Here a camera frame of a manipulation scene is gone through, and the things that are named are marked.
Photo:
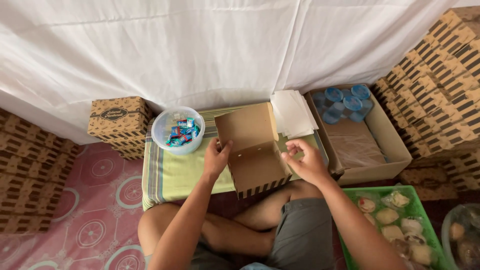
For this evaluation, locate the person's left hand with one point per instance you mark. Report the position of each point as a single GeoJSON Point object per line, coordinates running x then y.
{"type": "Point", "coordinates": [214, 161]}

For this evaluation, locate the person's right hand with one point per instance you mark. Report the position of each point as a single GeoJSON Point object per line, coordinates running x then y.
{"type": "Point", "coordinates": [309, 165]}

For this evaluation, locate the brown cardboard box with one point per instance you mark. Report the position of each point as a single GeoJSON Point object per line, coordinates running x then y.
{"type": "Point", "coordinates": [255, 165]}

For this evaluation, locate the green striped table cloth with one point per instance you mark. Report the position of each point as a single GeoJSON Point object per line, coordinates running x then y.
{"type": "Point", "coordinates": [176, 176]}

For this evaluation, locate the heap of blue wrapped candies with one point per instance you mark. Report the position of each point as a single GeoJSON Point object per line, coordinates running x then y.
{"type": "Point", "coordinates": [183, 133]}

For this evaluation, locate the stack of white paper sheets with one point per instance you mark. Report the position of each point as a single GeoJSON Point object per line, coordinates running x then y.
{"type": "Point", "coordinates": [292, 112]}

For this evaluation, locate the clear plastic bowl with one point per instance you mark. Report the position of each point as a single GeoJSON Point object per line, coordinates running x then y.
{"type": "Point", "coordinates": [161, 127]}

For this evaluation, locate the grey shorts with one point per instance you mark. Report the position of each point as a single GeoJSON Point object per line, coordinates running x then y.
{"type": "Point", "coordinates": [303, 232]}

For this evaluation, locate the person's bare legs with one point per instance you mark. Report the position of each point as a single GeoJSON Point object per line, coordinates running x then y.
{"type": "Point", "coordinates": [232, 232]}

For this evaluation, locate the group of blue-lidded water cups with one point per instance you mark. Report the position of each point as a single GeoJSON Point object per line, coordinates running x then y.
{"type": "Point", "coordinates": [352, 103]}

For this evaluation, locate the large plain cardboard carton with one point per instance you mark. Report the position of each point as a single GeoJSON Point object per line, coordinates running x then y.
{"type": "Point", "coordinates": [390, 142]}

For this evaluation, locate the heap of wrapped snacks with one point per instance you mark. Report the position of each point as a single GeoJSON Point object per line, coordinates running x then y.
{"type": "Point", "coordinates": [390, 228]}

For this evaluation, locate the small stack of printed boxes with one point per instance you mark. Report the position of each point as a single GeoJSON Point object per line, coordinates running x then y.
{"type": "Point", "coordinates": [118, 116]}

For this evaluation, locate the white fabric curtain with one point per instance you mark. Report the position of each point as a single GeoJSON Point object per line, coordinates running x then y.
{"type": "Point", "coordinates": [187, 52]}

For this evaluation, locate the green plastic tray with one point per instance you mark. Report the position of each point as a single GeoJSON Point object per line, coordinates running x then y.
{"type": "Point", "coordinates": [416, 198]}

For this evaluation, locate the pink patterned floor mat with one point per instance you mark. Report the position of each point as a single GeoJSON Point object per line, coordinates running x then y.
{"type": "Point", "coordinates": [93, 210]}

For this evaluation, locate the clear plastic bag of snacks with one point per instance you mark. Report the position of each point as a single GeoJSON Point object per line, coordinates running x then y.
{"type": "Point", "coordinates": [463, 236]}

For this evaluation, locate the low heap of printed boxes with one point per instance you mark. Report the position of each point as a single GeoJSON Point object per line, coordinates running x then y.
{"type": "Point", "coordinates": [30, 176]}

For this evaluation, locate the tall wall of printed boxes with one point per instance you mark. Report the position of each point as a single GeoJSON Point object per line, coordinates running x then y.
{"type": "Point", "coordinates": [438, 93]}

